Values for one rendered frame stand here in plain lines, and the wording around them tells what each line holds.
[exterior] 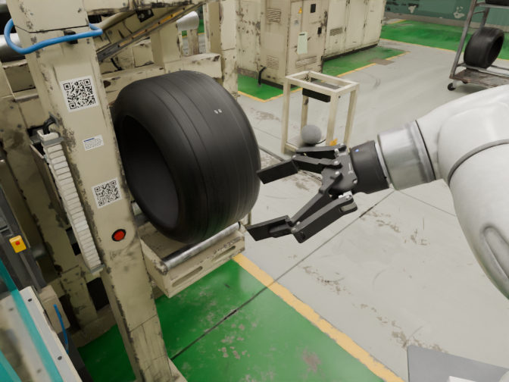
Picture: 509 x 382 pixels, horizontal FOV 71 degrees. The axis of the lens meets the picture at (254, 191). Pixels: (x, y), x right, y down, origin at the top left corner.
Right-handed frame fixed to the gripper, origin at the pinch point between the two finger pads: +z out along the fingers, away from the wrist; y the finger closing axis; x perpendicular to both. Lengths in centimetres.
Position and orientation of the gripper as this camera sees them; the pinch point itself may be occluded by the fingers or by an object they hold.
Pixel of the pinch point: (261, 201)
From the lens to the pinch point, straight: 61.0
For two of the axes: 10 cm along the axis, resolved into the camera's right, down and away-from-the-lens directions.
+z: -8.7, 2.9, 4.0
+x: -4.8, -6.8, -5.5
